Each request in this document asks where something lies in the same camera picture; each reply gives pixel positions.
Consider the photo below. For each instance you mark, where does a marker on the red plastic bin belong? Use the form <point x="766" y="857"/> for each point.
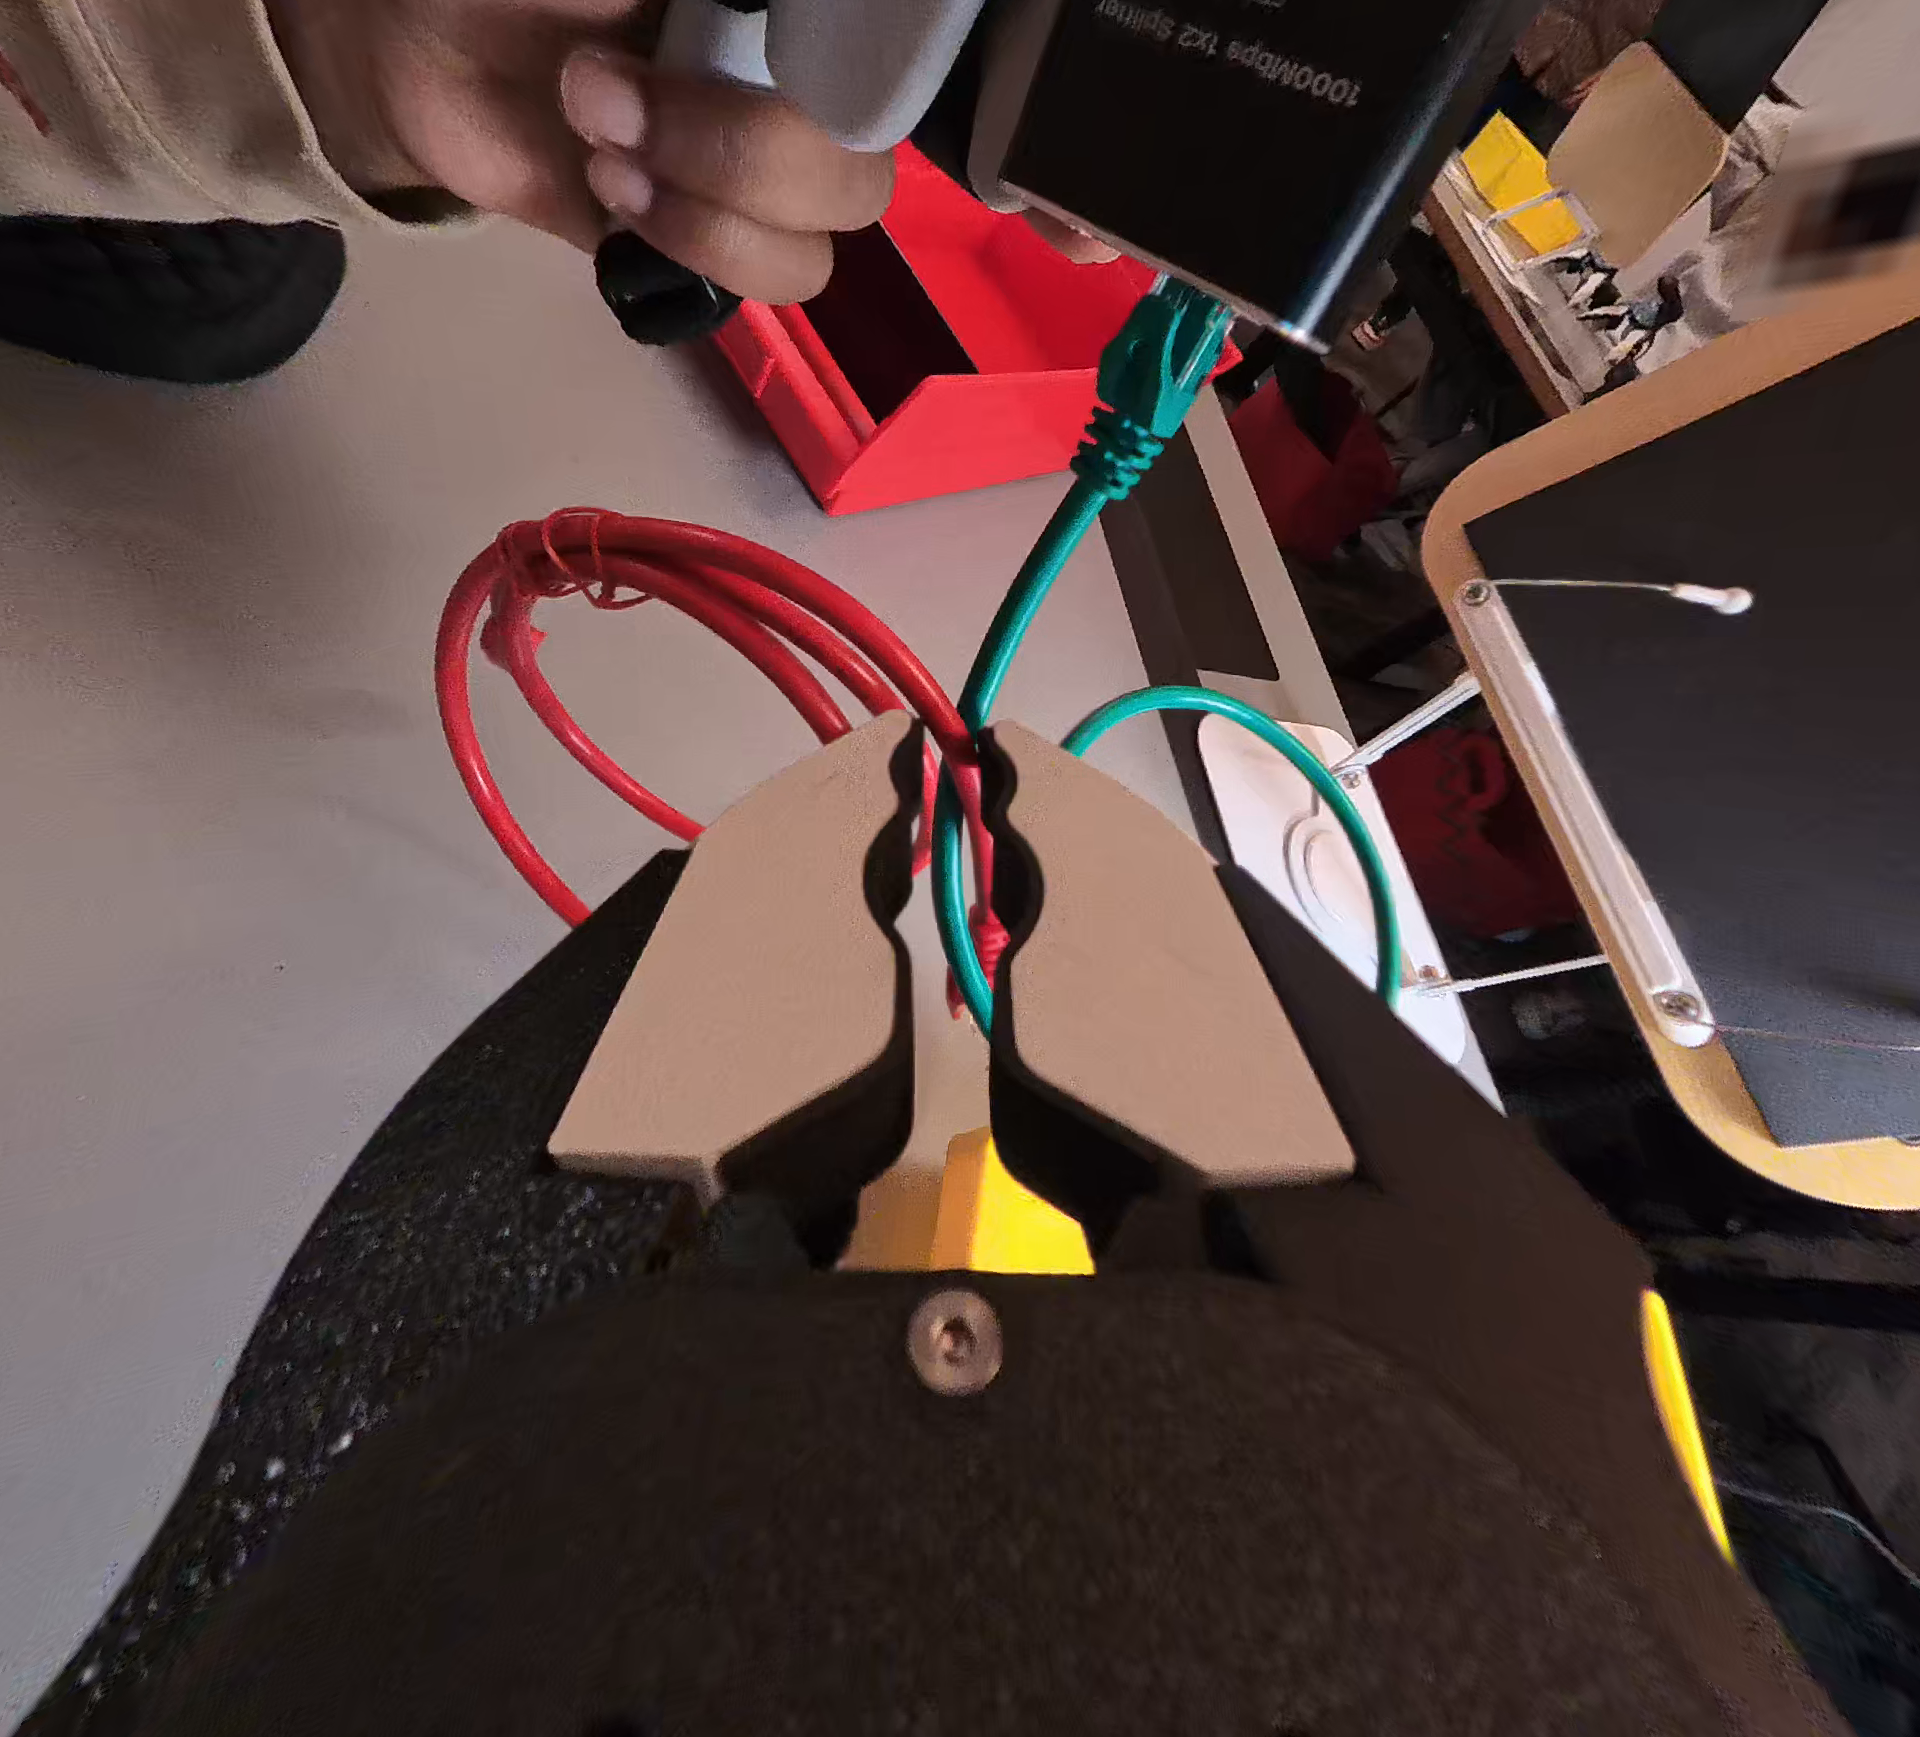
<point x="975" y="443"/>

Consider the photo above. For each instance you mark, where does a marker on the black padded armrest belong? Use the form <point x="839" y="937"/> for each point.
<point x="152" y="299"/>

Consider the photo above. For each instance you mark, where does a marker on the white metal rail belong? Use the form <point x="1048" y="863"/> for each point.
<point x="1572" y="808"/>

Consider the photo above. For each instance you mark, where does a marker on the yellow plastic bin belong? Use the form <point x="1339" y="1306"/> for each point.
<point x="989" y="1207"/>

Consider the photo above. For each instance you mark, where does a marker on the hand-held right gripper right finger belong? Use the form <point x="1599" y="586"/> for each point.
<point x="1173" y="1005"/>

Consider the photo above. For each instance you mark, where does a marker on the black ethernet splitter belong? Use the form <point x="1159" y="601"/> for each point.
<point x="1277" y="116"/>

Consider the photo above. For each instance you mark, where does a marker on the red floor basket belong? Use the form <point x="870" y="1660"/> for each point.
<point x="1472" y="834"/>
<point x="1318" y="482"/>

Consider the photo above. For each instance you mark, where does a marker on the grey table wooden edge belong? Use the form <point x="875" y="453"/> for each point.
<point x="1510" y="328"/>

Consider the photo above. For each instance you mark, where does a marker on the black divider plate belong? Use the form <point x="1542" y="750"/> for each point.
<point x="904" y="328"/>

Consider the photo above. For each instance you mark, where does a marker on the small yellow bin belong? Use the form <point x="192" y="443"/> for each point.
<point x="1501" y="170"/>

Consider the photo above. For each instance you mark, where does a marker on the metal support strut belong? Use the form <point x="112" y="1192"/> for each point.
<point x="1510" y="977"/>
<point x="1412" y="728"/>

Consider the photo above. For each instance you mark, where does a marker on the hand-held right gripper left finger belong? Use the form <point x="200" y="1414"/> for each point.
<point x="736" y="987"/>

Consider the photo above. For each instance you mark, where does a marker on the cardboard sheet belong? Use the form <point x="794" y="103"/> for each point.
<point x="1635" y="153"/>

